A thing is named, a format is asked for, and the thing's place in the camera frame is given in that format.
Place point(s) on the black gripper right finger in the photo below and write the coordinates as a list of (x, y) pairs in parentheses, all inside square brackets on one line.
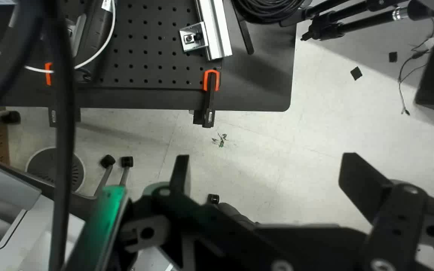
[(361, 185)]

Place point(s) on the grey corner bracket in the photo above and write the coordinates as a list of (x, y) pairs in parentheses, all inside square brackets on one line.
[(193, 38)]

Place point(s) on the orange black clamp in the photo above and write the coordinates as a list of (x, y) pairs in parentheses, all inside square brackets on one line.
[(209, 80), (48, 75)]

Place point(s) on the round floor cover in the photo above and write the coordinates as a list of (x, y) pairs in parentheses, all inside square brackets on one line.
[(37, 167)]

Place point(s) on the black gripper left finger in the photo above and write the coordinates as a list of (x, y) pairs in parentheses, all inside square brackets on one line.
[(179, 175)]

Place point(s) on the black perforated breadboard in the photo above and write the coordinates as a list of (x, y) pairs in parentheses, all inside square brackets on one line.
[(150, 50)]

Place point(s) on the aluminium extrusion rail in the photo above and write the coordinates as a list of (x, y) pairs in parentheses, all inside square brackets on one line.
[(217, 30)]

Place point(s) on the small black square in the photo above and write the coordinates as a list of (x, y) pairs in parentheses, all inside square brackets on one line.
[(393, 56), (355, 72)]

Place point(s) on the black tripod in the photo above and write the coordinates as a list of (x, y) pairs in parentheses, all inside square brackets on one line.
[(357, 23)]

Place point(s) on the black rubber foot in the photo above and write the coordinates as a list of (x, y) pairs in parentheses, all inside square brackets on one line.
[(107, 161), (125, 161)]

